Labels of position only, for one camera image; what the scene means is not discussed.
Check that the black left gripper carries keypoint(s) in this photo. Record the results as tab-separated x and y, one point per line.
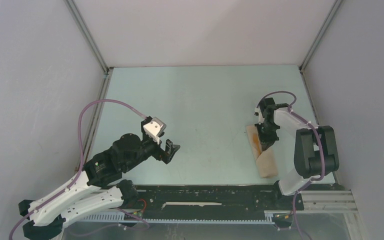
167	155

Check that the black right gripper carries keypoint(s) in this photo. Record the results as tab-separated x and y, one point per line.
266	142

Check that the orange plastic fork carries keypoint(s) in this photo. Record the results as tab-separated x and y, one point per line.
256	142

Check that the beige cloth napkin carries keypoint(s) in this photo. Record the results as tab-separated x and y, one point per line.
265	162

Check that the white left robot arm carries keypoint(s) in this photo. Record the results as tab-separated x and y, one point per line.
99	185

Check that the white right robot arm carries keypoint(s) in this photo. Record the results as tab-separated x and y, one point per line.
315	148

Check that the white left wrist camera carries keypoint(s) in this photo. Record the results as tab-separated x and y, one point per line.
154	128

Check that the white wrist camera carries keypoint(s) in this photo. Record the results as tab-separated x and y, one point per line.
154	128
259	114

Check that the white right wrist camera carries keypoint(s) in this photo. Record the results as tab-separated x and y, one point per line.
259	114

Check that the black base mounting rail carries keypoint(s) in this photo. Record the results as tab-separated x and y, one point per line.
234	203

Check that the aluminium corner frame post right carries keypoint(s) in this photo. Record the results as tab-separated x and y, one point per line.
321	33

